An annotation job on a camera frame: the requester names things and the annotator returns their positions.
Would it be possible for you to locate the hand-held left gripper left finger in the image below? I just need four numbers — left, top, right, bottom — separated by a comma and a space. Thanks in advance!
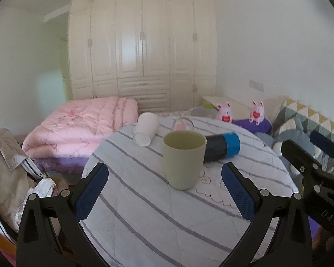
16, 162, 109, 267

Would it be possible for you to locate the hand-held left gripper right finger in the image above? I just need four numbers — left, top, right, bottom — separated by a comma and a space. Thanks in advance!
221, 162, 314, 267

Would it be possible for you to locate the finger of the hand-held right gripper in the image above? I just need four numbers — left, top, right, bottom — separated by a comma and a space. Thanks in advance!
310, 130, 334, 162
281, 139, 323, 178

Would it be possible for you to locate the black cup with blue band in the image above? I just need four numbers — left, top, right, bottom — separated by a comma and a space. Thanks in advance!
203, 132, 241, 162

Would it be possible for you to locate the white cup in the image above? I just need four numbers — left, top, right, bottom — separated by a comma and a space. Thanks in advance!
133, 112, 159, 147

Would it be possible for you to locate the pale green cup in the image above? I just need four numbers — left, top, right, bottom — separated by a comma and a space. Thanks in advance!
163, 130, 207, 191

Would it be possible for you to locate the clear glass cup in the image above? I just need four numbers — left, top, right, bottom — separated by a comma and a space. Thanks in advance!
171, 117, 196, 132

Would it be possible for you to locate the grey plush toy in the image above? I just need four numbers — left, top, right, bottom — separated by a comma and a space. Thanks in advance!
255, 117, 334, 176

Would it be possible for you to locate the triangle patterned headboard cushion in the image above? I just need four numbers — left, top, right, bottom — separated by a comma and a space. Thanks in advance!
271, 97, 334, 146

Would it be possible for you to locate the purple bed sheet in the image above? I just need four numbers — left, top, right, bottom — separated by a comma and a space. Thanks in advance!
30, 155, 90, 173

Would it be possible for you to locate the white plastic bag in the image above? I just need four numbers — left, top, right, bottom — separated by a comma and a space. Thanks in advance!
13, 177, 57, 223

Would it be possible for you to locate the purple pillow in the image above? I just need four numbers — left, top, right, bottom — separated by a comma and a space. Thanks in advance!
232, 117, 273, 135

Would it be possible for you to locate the pink plush toy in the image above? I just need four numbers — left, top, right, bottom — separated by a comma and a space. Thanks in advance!
249, 101, 265, 125
215, 102, 234, 123

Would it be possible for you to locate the round table with striped cloth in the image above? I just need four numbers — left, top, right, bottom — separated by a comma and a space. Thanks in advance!
82, 115, 300, 267

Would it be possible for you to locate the pink folded quilt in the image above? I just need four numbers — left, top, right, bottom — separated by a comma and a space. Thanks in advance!
22, 96, 139, 158

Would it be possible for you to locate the beige jacket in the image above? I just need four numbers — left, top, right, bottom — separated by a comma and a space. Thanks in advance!
0, 128, 48, 232

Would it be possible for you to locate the cream wardrobe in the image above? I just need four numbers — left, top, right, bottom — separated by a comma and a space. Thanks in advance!
68, 0, 218, 113

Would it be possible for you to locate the wall switch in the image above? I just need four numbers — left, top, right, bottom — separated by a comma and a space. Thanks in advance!
249, 79, 265, 92

